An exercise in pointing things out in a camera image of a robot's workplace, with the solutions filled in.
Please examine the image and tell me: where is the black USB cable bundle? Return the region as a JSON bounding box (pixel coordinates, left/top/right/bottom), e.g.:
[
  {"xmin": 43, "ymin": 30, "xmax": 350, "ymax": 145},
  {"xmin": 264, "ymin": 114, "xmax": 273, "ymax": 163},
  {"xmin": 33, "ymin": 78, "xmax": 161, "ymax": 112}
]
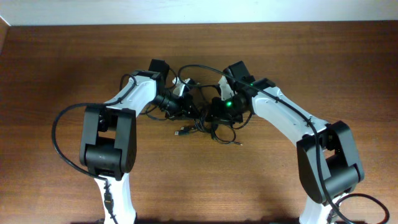
[{"xmin": 174, "ymin": 86, "xmax": 237, "ymax": 141}]

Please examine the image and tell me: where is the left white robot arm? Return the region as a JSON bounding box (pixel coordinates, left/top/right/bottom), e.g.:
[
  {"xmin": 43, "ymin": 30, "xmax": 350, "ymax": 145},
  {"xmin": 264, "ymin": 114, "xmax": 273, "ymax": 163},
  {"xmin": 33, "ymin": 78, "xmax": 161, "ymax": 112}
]
[{"xmin": 79, "ymin": 59, "xmax": 193, "ymax": 223}]

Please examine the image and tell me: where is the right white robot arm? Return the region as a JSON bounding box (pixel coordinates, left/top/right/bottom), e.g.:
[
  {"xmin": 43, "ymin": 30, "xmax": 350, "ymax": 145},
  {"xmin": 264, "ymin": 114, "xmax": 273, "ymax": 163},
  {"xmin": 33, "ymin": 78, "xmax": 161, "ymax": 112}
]
[{"xmin": 206, "ymin": 61, "xmax": 364, "ymax": 223}]

